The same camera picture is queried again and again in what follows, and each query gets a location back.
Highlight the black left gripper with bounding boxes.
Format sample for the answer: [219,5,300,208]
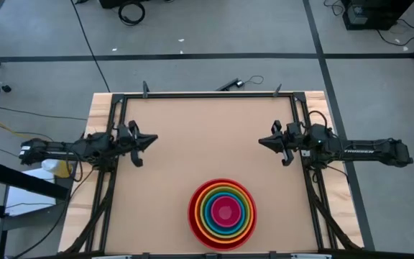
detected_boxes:
[115,120,159,168]

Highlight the black cable of box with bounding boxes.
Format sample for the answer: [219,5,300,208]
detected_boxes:
[375,18,414,47]

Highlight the black aluminium table frame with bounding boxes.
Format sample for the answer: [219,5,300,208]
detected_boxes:
[62,81,365,259]

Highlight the nested rainbow bowls stack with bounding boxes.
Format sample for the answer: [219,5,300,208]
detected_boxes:
[188,178,258,252]

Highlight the black equipment box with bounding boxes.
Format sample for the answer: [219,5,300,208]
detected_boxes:
[341,0,414,31]

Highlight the pink plastic bowl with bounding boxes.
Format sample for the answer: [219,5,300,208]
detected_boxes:
[210,196,242,228]

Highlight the orange plastic bowl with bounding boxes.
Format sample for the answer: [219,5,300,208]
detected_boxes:
[193,182,255,245]

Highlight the thin power strip cable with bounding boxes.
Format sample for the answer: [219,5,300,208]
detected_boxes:
[241,75,265,87]

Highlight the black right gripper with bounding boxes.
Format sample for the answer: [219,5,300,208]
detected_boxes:
[258,120,304,167]

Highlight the white and yellow bottle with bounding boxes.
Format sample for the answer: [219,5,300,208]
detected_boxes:
[41,158,73,179]

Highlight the white board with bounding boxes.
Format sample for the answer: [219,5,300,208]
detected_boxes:
[4,168,58,217]

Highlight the green plastic bowl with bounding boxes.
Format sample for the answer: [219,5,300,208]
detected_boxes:
[200,186,250,239]

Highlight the yellow cable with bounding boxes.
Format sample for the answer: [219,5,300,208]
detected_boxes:
[0,119,32,140]

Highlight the black power strip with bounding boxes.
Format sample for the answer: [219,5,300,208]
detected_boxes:
[215,77,245,92]

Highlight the coiled black cable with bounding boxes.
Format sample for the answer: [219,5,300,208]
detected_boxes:
[117,0,147,27]

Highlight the teal plastic bowl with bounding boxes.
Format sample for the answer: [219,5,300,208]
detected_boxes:
[204,191,247,235]

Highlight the yellow plastic bowl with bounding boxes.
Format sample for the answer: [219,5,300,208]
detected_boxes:
[197,184,252,241]

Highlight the black desk beam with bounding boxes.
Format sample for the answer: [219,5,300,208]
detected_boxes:
[0,159,70,201]

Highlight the thin black cable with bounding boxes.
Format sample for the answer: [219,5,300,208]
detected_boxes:
[0,106,88,122]

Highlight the long black floor cable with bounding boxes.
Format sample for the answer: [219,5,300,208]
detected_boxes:
[70,0,111,94]

